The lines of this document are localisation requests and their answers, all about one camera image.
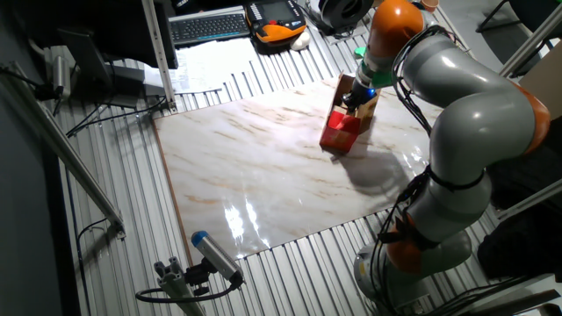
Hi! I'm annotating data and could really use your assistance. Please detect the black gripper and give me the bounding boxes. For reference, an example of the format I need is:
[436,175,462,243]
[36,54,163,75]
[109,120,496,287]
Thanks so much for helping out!
[342,80,378,115]

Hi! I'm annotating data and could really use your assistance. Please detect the red cardboard box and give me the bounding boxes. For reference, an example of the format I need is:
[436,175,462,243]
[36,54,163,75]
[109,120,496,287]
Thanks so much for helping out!
[319,72,382,154]

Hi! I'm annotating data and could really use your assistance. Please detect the white rounded object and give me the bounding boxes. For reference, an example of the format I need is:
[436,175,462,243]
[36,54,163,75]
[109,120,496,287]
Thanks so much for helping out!
[290,31,312,52]

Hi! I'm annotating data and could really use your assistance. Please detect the black filament reel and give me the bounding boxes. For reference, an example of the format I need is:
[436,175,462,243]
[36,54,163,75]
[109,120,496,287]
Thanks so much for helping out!
[306,0,374,36]

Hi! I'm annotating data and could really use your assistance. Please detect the orange black teach pendant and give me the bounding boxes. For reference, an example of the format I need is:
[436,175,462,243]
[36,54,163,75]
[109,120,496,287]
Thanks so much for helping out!
[244,0,308,45]

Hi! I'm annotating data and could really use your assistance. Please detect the marble pattern board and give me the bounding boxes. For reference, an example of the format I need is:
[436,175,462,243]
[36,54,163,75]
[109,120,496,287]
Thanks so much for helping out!
[152,76,486,267]

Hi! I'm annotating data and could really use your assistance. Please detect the white paper sheets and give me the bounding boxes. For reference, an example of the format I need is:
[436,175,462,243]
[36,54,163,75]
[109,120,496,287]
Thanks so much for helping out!
[142,37,264,96]

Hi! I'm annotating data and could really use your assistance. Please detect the black keyboard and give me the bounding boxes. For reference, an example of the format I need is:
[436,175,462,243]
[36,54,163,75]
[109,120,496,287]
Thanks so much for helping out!
[169,11,251,47]

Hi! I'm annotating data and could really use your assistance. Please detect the beige board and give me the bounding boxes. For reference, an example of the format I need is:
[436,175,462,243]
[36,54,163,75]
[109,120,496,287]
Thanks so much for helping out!
[517,41,562,123]

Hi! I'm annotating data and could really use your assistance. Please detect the black chair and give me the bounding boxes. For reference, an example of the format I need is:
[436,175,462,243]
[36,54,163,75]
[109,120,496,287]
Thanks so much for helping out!
[475,0,562,34]

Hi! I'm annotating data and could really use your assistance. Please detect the black fabric heap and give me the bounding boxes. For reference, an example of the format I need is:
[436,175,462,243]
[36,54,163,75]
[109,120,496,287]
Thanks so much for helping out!
[476,116,562,282]

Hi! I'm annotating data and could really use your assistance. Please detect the black monitor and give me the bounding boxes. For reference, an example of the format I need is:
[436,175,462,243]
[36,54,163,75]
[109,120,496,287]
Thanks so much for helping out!
[12,0,179,71]

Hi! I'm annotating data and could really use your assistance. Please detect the dark metal bar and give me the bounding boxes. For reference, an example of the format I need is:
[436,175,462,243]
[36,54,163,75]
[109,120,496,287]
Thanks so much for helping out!
[460,288,562,316]

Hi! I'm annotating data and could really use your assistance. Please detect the dark monitor stand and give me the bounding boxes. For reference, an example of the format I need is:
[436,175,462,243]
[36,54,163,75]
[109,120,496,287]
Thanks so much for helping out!
[59,28,166,109]

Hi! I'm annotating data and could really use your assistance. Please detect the long slanted aluminium profile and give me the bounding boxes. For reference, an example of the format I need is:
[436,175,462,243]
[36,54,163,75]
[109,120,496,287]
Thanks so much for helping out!
[0,61,127,241]

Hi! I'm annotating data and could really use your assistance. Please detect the green wrist mount ring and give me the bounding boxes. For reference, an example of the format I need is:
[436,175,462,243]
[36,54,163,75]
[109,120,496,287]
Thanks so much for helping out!
[354,46,394,88]

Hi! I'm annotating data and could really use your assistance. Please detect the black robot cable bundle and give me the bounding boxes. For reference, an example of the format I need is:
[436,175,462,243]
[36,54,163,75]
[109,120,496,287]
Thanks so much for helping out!
[368,25,440,316]

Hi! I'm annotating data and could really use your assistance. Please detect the aluminium profile post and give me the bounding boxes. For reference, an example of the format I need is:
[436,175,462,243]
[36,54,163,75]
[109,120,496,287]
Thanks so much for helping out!
[498,4,562,80]
[140,0,177,113]

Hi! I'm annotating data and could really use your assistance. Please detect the silver camera with blue cap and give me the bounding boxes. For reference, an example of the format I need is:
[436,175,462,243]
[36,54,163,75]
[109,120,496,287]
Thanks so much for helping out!
[191,230,245,286]

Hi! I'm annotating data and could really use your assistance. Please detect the aluminium profile rail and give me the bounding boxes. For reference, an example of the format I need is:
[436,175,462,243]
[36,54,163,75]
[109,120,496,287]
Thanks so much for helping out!
[495,178,562,220]

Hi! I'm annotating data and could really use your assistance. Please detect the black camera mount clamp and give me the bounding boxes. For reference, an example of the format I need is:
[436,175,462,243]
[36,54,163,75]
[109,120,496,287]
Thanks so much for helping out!
[184,258,212,296]

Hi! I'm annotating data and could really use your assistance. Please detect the thin black table cable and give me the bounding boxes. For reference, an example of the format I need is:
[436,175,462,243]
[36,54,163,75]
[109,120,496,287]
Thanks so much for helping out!
[65,94,168,138]
[76,217,109,316]

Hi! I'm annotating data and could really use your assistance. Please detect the short aluminium mount post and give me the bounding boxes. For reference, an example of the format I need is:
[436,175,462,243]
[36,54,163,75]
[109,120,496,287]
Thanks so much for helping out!
[153,256,207,316]

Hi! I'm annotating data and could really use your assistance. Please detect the black camera cable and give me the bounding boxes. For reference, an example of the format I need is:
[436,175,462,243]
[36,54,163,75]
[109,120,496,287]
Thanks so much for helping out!
[134,280,242,305]

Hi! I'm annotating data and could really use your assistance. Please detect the small silver camera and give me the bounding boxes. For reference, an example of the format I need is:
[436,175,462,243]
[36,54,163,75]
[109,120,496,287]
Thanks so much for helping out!
[51,54,72,100]

